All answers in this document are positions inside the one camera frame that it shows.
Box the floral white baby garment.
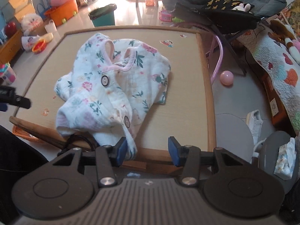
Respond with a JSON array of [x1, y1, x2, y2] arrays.
[[54, 33, 171, 160]]

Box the black folding chair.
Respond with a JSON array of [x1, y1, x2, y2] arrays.
[[162, 0, 287, 74]]

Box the orange wicker basket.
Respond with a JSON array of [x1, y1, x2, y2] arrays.
[[12, 125, 44, 143]]

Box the low wooden table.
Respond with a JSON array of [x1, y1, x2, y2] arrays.
[[10, 26, 216, 174]]

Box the grey round cushion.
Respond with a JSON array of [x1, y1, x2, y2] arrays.
[[215, 113, 254, 163]]

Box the red yellow toy bowl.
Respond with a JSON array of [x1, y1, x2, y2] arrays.
[[31, 39, 47, 54]]

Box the white sneaker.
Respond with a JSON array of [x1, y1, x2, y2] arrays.
[[246, 110, 263, 145]]

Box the grey round stool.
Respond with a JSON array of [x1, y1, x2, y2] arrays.
[[252, 130, 299, 194]]

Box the pink ball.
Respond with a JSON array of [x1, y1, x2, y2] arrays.
[[220, 71, 234, 86]]

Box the orange plastic tub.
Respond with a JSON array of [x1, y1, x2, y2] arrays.
[[44, 0, 78, 27]]

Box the teal trash bin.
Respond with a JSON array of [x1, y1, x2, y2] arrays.
[[88, 4, 117, 27]]

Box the patchwork quilt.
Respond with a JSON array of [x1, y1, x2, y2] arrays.
[[236, 0, 300, 134]]

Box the plush toy animals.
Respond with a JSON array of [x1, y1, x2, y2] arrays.
[[268, 19, 299, 64]]

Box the pink hoop frame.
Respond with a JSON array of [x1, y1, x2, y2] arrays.
[[171, 21, 224, 85]]

